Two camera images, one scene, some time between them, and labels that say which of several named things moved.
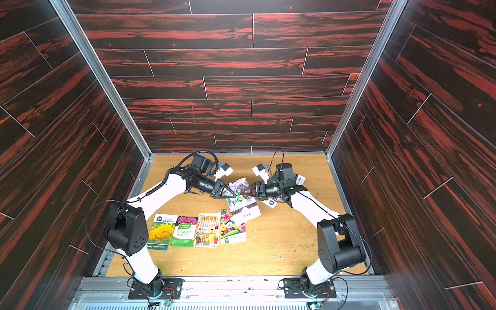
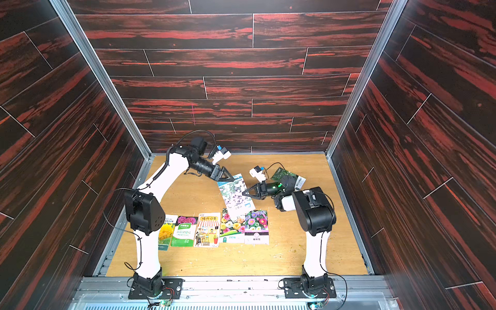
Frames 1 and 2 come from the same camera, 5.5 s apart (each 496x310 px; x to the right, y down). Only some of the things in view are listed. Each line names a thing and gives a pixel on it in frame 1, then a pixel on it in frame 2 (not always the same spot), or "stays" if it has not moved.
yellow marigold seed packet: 161,232 stays
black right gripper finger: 252,190 stays
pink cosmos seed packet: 271,201 -> 237,203
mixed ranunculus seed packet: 231,233 stays
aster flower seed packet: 241,207 -> 256,228
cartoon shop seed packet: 208,230 stays
